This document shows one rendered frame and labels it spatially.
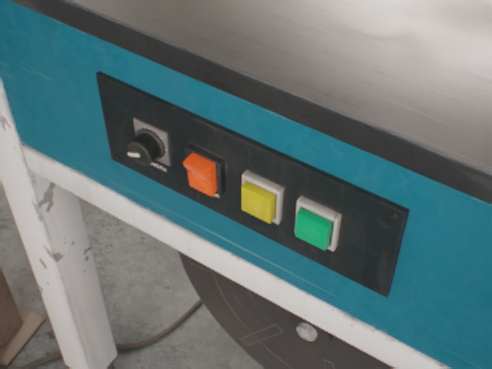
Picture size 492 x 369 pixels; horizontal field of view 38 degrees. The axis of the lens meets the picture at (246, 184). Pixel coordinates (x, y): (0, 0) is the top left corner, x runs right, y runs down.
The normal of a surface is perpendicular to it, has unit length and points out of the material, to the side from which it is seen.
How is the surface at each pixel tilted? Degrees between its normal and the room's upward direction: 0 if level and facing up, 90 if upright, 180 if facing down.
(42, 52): 90
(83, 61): 90
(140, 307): 0
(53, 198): 90
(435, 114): 0
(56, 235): 90
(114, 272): 0
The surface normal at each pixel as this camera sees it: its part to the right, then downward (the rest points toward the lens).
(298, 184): -0.55, 0.60
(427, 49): 0.00, -0.70
